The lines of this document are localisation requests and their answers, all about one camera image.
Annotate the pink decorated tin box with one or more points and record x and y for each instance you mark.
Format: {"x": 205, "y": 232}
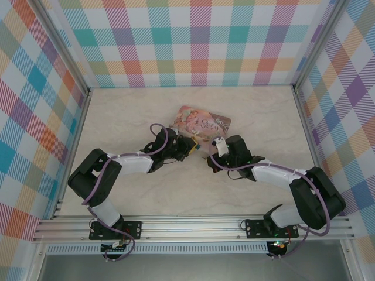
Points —
{"x": 202, "y": 123}

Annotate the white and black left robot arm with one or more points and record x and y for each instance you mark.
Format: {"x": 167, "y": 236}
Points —
{"x": 93, "y": 181}

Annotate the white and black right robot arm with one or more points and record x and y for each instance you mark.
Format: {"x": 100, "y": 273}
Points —
{"x": 316, "y": 199}

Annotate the small circuit board with lights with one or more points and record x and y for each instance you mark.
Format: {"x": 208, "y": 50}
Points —
{"x": 278, "y": 245}

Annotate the grey metal panel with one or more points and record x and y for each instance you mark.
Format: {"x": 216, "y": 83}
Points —
{"x": 181, "y": 267}

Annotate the aluminium mounting rail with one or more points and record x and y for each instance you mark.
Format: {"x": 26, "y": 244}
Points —
{"x": 190, "y": 226}

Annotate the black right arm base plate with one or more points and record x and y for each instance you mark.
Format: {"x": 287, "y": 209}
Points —
{"x": 253, "y": 228}

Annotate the aluminium side rail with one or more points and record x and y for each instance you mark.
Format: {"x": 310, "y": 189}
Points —
{"x": 313, "y": 131}
{"x": 73, "y": 140}

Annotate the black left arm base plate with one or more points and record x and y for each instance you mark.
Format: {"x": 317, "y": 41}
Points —
{"x": 134, "y": 229}

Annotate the aluminium frame post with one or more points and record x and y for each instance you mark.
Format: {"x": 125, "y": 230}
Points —
{"x": 63, "y": 47}
{"x": 317, "y": 44}

